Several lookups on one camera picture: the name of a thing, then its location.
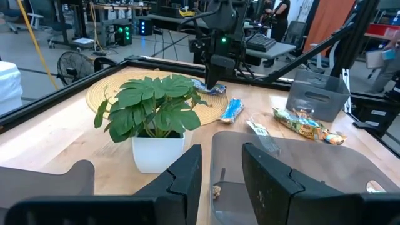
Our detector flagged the computer tower green lights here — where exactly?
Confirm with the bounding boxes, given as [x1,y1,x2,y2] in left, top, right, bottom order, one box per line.
[114,21,134,47]

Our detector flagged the grey flat box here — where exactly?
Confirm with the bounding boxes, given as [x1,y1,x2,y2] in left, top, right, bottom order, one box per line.
[365,48,397,69]

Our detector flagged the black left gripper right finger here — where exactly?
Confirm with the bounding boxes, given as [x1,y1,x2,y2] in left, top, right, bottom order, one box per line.
[242,142,360,225]

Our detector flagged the black aluminium rig frame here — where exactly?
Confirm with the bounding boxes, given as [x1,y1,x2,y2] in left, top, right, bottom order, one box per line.
[0,0,400,157]

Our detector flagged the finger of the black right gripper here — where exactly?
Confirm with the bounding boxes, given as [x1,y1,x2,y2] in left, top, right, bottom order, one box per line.
[205,66,219,90]
[213,66,231,90]

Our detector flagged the black office chair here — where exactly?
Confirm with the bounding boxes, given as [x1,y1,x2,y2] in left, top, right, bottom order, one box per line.
[282,20,309,62]

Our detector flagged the dark grey desk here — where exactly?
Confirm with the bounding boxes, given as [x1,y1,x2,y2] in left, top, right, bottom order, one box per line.
[146,14,216,32]

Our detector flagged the grey plastic bin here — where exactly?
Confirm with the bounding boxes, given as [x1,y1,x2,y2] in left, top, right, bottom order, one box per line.
[209,130,400,225]
[286,68,351,123]

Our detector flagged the person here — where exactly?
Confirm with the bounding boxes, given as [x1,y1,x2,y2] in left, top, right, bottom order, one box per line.
[259,0,291,68]
[365,29,400,94]

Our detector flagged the green and orange granola bar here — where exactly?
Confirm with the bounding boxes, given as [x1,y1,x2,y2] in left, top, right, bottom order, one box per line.
[292,107,348,146]

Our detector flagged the black backlit keyboard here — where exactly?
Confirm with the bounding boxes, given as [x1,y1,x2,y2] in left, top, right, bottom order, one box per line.
[245,33,278,53]

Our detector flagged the blue and white granola bar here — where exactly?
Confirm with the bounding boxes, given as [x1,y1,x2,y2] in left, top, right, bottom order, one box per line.
[191,77,227,96]

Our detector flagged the black floor fan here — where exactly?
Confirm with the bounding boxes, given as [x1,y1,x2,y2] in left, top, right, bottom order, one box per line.
[56,51,96,87]

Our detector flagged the white trash bin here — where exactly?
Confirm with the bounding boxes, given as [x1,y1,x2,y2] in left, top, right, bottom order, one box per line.
[0,61,24,116]

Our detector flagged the orange panel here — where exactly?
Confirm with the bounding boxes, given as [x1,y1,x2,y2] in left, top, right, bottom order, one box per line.
[302,0,357,54]

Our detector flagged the white paper sheet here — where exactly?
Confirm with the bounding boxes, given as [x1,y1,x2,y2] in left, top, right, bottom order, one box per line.
[72,37,96,46]

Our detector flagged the green plant in white pot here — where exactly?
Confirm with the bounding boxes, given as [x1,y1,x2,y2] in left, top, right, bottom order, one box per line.
[93,73,209,174]

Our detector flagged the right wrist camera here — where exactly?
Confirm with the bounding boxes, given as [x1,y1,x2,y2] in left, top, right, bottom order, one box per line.
[209,54,236,70]

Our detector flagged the grey office chair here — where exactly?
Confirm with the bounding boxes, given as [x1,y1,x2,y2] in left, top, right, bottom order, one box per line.
[27,0,68,49]

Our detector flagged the computer tower blue lights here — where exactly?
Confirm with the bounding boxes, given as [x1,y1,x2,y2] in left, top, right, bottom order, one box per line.
[138,17,155,36]

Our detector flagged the red storage bin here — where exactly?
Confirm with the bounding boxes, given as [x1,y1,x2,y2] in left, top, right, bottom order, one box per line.
[365,23,400,41]

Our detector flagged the white vertical strip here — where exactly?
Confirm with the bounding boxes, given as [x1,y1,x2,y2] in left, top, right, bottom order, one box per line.
[341,67,351,114]

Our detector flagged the yellow hanging cable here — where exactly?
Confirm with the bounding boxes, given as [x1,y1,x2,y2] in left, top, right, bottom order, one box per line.
[16,0,60,91]

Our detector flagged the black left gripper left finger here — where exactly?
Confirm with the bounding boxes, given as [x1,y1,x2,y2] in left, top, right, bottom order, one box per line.
[134,144,203,225]

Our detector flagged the wooden top desk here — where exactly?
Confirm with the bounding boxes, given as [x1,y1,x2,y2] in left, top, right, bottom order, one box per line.
[92,2,153,48]

